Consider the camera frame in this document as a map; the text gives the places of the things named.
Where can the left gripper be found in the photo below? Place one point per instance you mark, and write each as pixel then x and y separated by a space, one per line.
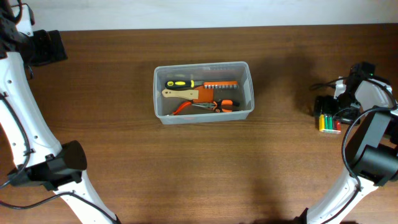
pixel 49 53

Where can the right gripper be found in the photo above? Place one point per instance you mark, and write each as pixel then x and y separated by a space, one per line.
pixel 328 102

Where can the clear case coloured screwdrivers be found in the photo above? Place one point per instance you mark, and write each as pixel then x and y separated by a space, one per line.
pixel 328 124

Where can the orange-black long-nose pliers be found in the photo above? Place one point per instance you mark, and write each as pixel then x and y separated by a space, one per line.
pixel 222 106

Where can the orange perforated bit holder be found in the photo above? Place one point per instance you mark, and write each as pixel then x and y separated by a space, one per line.
pixel 221 85

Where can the file with black-yellow handle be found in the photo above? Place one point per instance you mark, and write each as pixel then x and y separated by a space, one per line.
pixel 181 84

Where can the small red-handled cutters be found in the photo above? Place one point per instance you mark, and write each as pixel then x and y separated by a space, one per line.
pixel 180 108

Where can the orange scraper wooden handle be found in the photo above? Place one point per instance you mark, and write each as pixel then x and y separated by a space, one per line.
pixel 198 95

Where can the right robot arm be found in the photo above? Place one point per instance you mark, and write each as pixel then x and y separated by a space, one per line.
pixel 363 101

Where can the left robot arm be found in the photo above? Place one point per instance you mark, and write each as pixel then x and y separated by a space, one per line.
pixel 39 158

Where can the clear plastic container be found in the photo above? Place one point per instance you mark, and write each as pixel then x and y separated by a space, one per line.
pixel 208 72

